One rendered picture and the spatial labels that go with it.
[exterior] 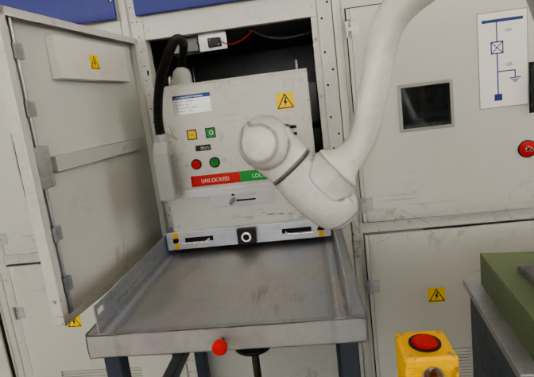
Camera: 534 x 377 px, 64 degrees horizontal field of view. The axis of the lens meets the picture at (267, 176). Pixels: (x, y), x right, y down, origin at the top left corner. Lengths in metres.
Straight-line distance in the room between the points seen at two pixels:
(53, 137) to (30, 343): 1.10
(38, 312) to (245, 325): 1.20
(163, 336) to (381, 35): 0.77
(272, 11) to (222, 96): 0.36
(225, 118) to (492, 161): 0.91
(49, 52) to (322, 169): 0.77
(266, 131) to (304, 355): 1.18
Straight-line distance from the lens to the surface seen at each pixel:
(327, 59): 1.52
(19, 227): 1.91
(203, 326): 1.00
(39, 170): 1.12
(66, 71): 1.25
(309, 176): 0.84
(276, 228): 1.38
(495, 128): 1.63
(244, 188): 1.33
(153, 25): 1.62
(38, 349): 2.09
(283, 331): 0.97
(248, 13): 1.55
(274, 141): 0.79
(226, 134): 1.36
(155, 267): 1.38
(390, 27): 0.87
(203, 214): 1.42
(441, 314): 1.76
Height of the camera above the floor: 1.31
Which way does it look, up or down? 10 degrees down
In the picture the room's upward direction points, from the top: 7 degrees counter-clockwise
